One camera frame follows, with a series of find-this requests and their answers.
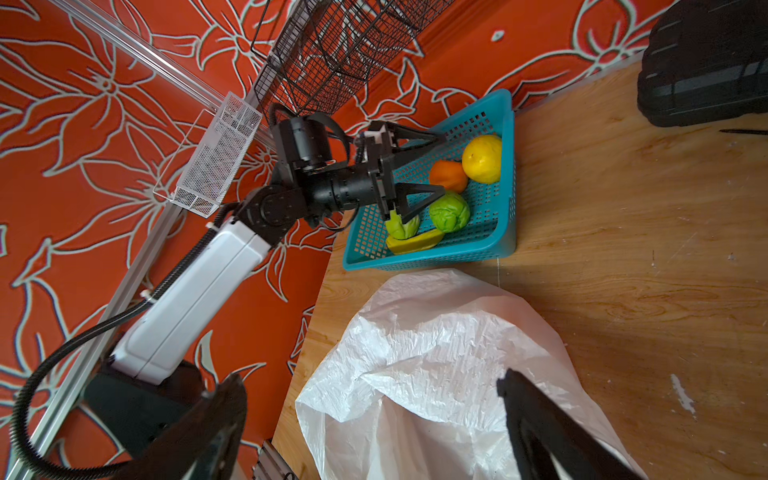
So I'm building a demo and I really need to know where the black wire wall basket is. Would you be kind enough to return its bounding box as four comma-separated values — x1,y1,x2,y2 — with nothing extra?
246,1,452,115

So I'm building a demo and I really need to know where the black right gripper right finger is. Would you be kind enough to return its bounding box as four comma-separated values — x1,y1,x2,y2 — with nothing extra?
497,369,640,479

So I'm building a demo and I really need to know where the teal plastic basket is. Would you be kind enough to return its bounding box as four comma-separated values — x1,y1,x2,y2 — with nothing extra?
342,90,516,271

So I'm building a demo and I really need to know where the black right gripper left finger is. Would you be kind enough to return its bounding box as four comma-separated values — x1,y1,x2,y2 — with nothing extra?
113,375,247,479

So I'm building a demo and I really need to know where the yellow lemon fruit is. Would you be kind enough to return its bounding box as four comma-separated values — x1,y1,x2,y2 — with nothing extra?
462,135,502,184

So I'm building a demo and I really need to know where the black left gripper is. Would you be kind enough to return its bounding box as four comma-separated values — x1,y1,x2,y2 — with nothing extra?
350,122,446,224

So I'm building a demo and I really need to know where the clear plastic wall bin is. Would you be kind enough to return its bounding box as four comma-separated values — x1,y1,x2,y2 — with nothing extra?
152,93,263,218

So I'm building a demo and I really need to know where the yellow banana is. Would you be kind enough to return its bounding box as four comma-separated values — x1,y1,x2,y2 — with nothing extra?
386,229,444,255

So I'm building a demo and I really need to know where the orange fruit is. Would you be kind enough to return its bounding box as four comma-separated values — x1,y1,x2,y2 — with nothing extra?
429,160,469,194

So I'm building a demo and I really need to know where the white plastic bag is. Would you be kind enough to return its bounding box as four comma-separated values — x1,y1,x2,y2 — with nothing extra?
295,269,634,479

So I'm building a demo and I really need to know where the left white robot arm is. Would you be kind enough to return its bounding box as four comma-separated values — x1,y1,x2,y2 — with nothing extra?
10,103,444,479

